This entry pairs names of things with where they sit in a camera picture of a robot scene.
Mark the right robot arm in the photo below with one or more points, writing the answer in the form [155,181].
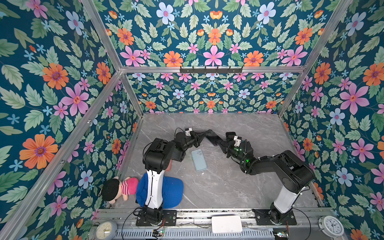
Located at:
[294,174]

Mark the plush doll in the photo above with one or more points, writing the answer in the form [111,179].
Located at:
[113,189]

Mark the black phone case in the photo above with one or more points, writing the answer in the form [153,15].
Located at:
[231,136]

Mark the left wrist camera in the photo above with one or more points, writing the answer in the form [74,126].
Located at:
[188,132]

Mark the left round clock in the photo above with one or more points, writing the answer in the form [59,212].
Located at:
[106,230]

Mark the blue cap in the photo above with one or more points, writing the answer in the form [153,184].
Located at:
[172,191]

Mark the round clock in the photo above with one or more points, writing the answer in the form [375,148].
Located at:
[331,226]
[106,230]

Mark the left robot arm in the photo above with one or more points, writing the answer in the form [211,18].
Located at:
[157,194]

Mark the white box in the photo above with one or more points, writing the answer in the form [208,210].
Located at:
[226,224]

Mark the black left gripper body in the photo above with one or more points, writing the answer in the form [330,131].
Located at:
[189,141]

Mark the light blue phone case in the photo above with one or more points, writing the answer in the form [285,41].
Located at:
[199,160]

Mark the right round clock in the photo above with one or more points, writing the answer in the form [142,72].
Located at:
[331,226]

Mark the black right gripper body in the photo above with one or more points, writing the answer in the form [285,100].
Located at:
[233,151]

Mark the black hook rail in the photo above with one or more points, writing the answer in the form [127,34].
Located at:
[211,70]

